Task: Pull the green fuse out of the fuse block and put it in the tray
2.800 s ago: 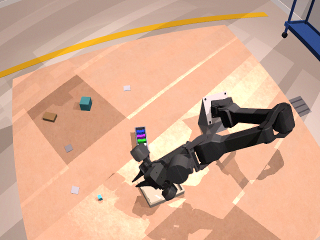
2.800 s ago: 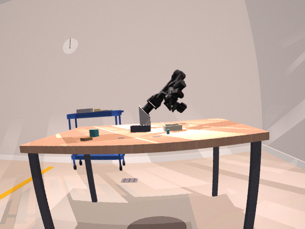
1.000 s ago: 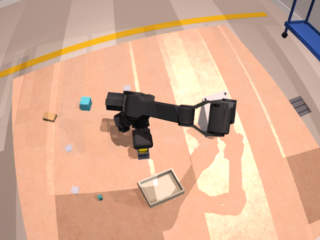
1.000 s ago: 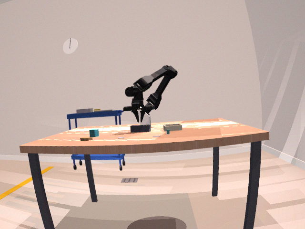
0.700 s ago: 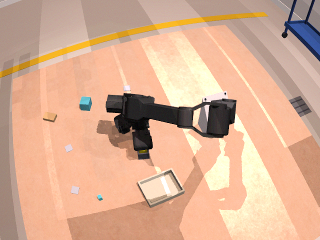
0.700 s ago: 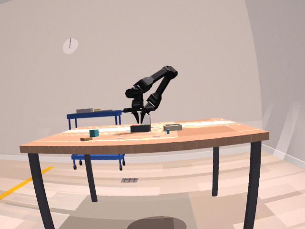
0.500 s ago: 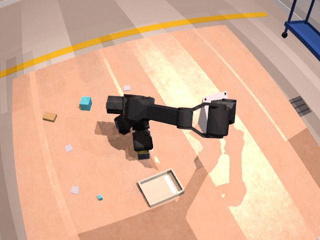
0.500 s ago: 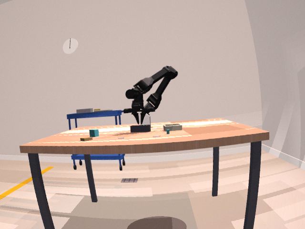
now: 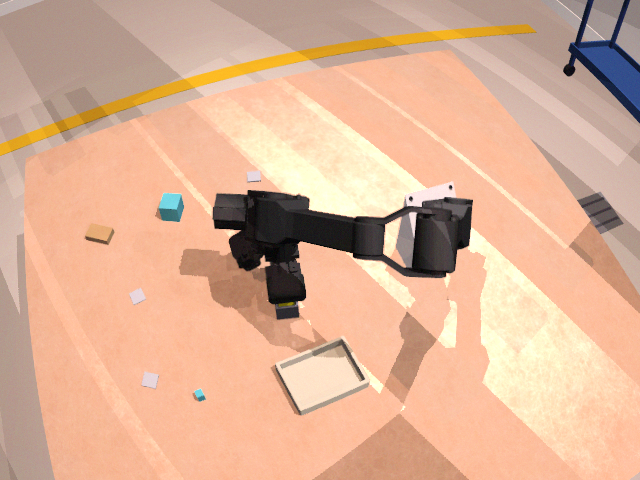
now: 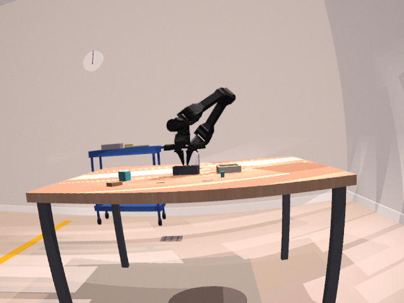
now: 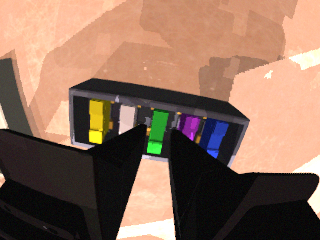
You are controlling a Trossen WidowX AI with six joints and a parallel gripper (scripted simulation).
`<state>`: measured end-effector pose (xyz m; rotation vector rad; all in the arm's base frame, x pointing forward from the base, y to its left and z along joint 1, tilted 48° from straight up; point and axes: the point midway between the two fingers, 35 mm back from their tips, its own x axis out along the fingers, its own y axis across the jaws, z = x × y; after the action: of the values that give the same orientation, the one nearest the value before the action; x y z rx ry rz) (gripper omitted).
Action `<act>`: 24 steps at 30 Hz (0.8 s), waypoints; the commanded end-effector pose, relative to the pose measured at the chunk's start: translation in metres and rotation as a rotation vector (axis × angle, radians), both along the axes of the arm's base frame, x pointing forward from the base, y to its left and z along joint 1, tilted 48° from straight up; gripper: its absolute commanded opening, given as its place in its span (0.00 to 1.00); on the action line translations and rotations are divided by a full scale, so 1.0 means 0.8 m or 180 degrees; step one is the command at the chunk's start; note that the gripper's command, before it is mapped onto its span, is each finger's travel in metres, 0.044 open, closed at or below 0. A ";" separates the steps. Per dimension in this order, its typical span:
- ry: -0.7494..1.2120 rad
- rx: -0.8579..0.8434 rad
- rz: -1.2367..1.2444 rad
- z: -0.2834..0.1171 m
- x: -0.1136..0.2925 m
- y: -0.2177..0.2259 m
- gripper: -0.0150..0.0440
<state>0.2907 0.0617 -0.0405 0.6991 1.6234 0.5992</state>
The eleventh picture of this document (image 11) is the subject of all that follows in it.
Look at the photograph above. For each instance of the purple fuse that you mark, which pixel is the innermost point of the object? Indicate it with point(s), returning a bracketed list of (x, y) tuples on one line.
[(188, 125)]

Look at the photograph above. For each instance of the white fuse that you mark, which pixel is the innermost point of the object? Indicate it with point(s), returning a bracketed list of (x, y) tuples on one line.
[(128, 113)]

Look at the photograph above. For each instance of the green fuse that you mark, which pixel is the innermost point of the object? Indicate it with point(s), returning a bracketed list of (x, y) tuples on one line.
[(156, 133)]

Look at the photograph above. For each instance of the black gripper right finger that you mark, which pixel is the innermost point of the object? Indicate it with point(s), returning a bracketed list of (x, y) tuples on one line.
[(209, 199)]

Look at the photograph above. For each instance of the dark grey fuse block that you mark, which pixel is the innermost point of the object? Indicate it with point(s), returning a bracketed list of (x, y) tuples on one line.
[(94, 116)]

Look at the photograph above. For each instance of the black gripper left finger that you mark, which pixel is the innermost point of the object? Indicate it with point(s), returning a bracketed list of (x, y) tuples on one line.
[(99, 179)]

